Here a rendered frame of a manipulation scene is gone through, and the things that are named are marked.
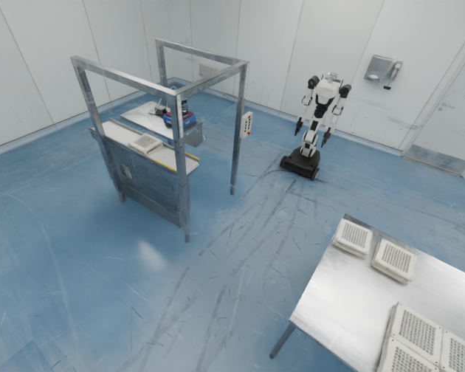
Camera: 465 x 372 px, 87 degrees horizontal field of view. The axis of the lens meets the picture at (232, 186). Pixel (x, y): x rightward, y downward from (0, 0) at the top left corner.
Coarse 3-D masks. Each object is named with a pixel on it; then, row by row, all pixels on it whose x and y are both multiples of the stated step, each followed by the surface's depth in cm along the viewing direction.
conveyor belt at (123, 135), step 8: (104, 128) 278; (112, 128) 279; (120, 128) 280; (112, 136) 268; (120, 136) 270; (128, 136) 271; (136, 136) 272; (160, 152) 253; (168, 152) 254; (160, 160) 243; (168, 160) 244; (192, 160) 247; (192, 168) 240
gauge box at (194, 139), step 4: (196, 128) 215; (200, 128) 220; (192, 132) 218; (196, 132) 218; (200, 132) 223; (188, 136) 223; (192, 136) 220; (196, 136) 220; (200, 136) 225; (184, 140) 230; (188, 140) 226; (192, 140) 224; (196, 140) 223; (200, 140) 228; (188, 144) 229; (192, 144) 226; (196, 144) 225; (200, 144) 230
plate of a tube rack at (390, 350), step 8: (392, 344) 136; (400, 344) 137; (392, 352) 134; (408, 352) 134; (384, 360) 131; (392, 360) 131; (408, 360) 131; (424, 360) 132; (384, 368) 128; (408, 368) 129; (424, 368) 129; (432, 368) 129
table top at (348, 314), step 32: (352, 256) 185; (320, 288) 165; (352, 288) 166; (384, 288) 168; (416, 288) 170; (448, 288) 171; (288, 320) 150; (320, 320) 150; (352, 320) 151; (384, 320) 152; (448, 320) 155; (352, 352) 138
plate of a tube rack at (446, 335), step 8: (448, 336) 142; (456, 336) 142; (448, 344) 138; (464, 344) 139; (448, 352) 135; (440, 360) 133; (448, 360) 133; (456, 360) 133; (464, 360) 133; (440, 368) 130; (448, 368) 130
